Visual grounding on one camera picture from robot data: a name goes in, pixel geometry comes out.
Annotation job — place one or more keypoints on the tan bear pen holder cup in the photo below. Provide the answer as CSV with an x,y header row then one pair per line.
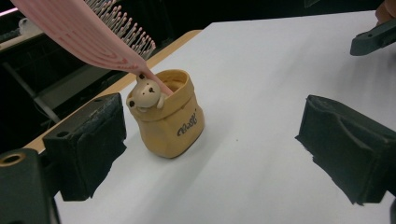
x,y
174,124

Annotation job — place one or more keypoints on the pink hairbrush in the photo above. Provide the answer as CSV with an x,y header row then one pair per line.
x,y
84,34

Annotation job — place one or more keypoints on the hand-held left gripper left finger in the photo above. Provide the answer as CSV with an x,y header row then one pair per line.
x,y
87,146

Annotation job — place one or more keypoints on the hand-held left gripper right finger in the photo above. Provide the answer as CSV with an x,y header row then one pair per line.
x,y
351,149

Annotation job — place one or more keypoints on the white board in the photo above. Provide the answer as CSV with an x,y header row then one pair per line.
x,y
264,93

